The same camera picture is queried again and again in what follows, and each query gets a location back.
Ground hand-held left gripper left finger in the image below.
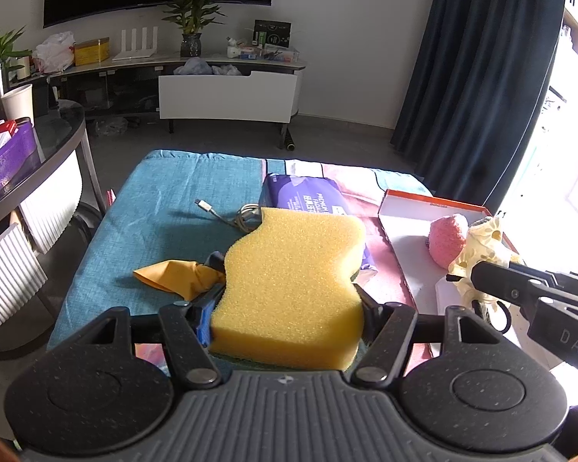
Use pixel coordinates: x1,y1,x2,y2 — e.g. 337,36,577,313
60,283,223,392

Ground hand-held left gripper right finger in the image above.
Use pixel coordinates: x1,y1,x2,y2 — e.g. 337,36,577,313
349,288,522,390

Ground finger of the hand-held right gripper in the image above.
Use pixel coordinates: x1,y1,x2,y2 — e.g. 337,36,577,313
471,260,556,307

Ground yellow cloth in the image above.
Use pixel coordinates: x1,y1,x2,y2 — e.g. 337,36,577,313
134,259,225,299

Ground dark navy cloth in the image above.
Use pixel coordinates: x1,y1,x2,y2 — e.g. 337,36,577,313
203,250,228,282

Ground pink fluffy sock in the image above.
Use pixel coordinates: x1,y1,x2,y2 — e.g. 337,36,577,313
428,213,469,269

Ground white orange cardboard box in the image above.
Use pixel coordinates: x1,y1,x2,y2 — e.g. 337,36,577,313
376,189,526,362

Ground yellow sponge with green scourer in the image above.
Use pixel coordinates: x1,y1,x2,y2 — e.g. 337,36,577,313
209,206,367,371

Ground teal blanket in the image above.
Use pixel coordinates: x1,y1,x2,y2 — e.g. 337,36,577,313
45,149,434,352

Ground purple tissue pack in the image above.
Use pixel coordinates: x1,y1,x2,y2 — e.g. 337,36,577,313
259,173,379,286

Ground dark blue curtain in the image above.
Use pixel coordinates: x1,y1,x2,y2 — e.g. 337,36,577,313
390,0,570,213

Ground white television cabinet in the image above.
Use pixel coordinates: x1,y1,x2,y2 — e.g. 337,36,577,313
29,55,308,134

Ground grey white coffee table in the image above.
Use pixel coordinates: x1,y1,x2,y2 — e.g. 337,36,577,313
0,101,108,362

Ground purple tin tray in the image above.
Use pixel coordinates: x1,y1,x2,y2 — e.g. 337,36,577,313
0,118,37,213

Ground grey cloth pile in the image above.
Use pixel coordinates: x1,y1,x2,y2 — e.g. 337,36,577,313
173,56,244,77

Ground red white small box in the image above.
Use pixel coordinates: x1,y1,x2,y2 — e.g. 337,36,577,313
0,120,20,152

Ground white router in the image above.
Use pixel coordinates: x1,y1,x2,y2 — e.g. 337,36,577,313
112,26,161,62

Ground potted plant in glass vase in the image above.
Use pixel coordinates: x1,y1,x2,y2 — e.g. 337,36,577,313
161,0,227,59

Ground white paper cup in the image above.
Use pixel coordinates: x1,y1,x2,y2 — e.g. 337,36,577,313
1,84,34,123

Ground yellow tin box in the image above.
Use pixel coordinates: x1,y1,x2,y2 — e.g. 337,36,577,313
73,37,111,67

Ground black printed box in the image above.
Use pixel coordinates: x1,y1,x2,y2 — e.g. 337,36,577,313
254,19,292,49

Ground white plastic bag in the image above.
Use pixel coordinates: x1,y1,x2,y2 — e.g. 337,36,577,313
33,31,75,74

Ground grey usb cable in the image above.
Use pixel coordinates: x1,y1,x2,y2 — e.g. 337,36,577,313
194,199,263,234

